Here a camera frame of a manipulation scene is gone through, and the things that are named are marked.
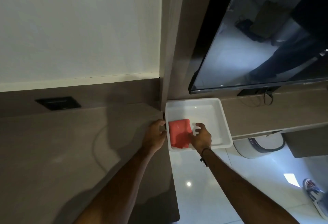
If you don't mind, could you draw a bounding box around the black wall socket panel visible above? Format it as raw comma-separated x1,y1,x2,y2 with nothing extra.
35,96,82,111

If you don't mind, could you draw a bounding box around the red folded cloth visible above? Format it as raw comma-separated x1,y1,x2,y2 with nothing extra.
169,119,195,149

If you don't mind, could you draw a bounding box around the striped slipper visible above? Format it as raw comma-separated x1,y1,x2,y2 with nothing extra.
303,178,328,220

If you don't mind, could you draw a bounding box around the white plastic tray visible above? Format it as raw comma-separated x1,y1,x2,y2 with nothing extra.
165,98,233,152

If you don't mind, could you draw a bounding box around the person's left hand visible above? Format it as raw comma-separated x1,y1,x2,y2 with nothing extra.
142,119,168,153

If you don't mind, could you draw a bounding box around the small black box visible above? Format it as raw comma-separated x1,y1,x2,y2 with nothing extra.
237,88,274,96

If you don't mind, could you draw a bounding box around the white round appliance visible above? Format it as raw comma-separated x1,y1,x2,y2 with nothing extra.
233,131,286,159

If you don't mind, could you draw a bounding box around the black flat-screen television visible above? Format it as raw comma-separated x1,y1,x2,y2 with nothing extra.
188,0,328,95

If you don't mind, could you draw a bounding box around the person's left forearm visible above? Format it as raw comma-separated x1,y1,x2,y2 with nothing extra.
73,148,160,224

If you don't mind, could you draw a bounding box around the person's right hand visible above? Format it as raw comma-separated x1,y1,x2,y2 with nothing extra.
189,123,213,156

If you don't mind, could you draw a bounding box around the person's right forearm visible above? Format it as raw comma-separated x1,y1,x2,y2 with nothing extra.
201,151,301,224

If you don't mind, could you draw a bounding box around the thin black cable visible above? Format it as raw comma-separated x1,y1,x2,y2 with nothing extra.
240,88,274,107

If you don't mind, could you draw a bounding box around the grey wooden shelf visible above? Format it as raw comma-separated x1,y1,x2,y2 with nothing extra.
220,83,328,140

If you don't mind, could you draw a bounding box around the black wristband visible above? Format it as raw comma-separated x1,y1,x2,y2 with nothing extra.
200,148,212,167

